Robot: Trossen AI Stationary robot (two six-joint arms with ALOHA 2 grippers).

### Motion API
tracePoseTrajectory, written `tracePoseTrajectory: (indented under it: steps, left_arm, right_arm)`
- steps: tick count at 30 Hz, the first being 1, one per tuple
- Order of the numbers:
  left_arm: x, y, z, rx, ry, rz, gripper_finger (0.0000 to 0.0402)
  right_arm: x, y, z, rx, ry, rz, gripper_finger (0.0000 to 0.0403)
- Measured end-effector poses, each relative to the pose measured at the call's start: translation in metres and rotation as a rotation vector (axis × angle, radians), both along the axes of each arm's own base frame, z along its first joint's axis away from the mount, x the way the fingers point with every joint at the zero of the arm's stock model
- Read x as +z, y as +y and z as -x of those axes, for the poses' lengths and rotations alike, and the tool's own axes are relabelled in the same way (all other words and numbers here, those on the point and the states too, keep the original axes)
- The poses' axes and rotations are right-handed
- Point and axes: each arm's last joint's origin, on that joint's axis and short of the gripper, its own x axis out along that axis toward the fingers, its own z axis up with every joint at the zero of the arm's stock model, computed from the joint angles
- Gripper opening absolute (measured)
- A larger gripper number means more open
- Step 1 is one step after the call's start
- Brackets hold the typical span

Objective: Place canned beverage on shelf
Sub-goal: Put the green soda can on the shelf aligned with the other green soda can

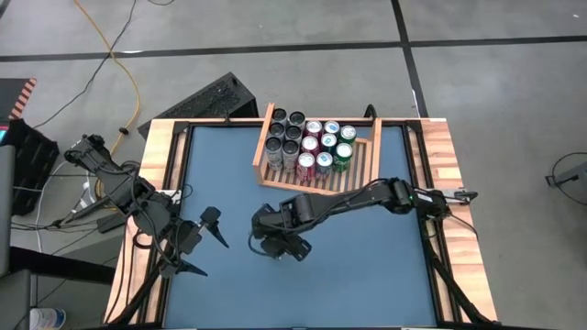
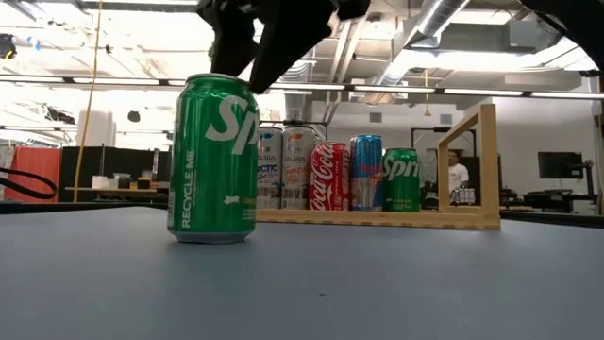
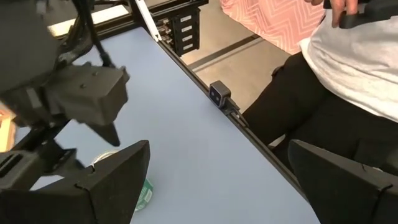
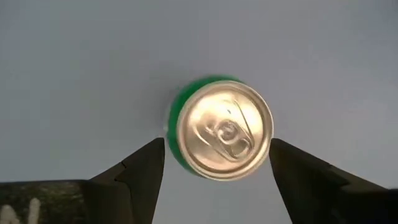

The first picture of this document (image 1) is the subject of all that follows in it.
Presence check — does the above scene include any yellow floor cable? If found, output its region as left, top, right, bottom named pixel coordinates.
left=72, top=0, right=141, bottom=152

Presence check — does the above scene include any black board with orange stripes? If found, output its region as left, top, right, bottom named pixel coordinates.
left=0, top=77, right=38, bottom=121

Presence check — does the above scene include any black floor bar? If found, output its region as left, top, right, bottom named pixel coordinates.
left=8, top=246, right=116, bottom=284

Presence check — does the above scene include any green Sprite can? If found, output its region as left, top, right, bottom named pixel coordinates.
left=332, top=142, right=354, bottom=174
left=338, top=125, right=359, bottom=144

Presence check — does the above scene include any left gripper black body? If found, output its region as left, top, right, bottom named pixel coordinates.
left=169, top=219, right=205, bottom=265

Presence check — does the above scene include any white and blue object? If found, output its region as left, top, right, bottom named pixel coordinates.
left=29, top=307, right=68, bottom=330

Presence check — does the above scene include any wooden slatted shelf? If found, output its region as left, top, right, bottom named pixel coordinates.
left=252, top=102, right=384, bottom=203

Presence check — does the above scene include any black cable loop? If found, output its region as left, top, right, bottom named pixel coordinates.
left=549, top=151, right=587, bottom=207

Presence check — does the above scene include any black metal table frame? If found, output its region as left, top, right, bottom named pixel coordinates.
left=107, top=119, right=499, bottom=329

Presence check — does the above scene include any grey cabinet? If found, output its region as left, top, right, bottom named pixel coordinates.
left=0, top=145, right=16, bottom=276

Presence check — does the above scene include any black fabric bag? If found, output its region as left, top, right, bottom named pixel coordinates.
left=0, top=118, right=61, bottom=216

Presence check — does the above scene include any black floor cable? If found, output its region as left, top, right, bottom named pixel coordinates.
left=32, top=0, right=138, bottom=129

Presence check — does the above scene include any black power brick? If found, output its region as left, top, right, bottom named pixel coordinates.
left=96, top=213, right=128, bottom=234

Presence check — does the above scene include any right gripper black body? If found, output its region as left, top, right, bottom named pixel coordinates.
left=250, top=203, right=297, bottom=244

